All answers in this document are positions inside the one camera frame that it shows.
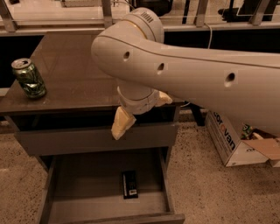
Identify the green soda can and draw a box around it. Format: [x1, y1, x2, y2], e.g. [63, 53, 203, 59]
[11, 58, 46, 99]

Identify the grey drawer cabinet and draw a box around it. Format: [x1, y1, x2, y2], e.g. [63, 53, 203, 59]
[0, 28, 186, 224]

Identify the black office chair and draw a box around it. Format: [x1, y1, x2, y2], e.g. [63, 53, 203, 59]
[132, 0, 173, 17]

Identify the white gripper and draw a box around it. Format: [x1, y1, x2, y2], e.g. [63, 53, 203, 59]
[111, 87, 172, 140]

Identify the green can in box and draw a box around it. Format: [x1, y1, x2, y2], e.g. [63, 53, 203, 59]
[241, 124, 253, 140]

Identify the cardboard box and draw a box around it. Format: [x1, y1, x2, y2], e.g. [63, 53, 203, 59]
[205, 111, 280, 168]

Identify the white cable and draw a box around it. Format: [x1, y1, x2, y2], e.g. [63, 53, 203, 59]
[181, 23, 214, 109]

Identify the metal railing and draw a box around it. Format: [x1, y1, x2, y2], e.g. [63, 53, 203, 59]
[0, 0, 280, 33]

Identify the open middle drawer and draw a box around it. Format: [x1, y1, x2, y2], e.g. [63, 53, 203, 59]
[37, 148, 185, 224]

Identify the black rxbar chocolate bar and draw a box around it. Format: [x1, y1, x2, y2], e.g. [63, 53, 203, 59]
[122, 171, 138, 200]

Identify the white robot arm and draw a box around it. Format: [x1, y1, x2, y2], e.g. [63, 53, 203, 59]
[91, 8, 280, 136]

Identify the closed top drawer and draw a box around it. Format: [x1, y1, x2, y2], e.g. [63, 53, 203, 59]
[15, 122, 178, 156]

